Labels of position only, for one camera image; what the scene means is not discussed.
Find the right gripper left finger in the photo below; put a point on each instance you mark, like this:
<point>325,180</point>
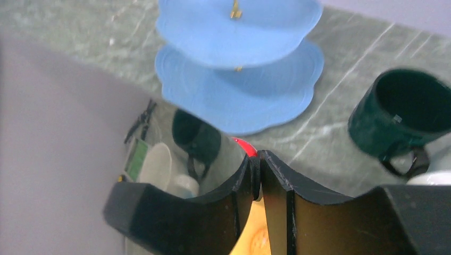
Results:
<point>162,223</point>

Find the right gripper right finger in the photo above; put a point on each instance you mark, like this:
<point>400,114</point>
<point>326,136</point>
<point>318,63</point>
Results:
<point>305,217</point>

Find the red donut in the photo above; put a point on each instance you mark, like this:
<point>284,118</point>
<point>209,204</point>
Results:
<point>249,149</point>

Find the blue three-tier cake stand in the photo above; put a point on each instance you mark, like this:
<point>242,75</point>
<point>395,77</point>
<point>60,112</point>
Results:
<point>242,66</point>

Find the yellow serving tray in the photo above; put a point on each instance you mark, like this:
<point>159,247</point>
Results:
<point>254,239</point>

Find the white mug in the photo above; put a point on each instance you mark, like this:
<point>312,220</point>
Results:
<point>438,172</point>

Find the dark green mug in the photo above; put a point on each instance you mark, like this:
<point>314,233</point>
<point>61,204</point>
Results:
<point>402,112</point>

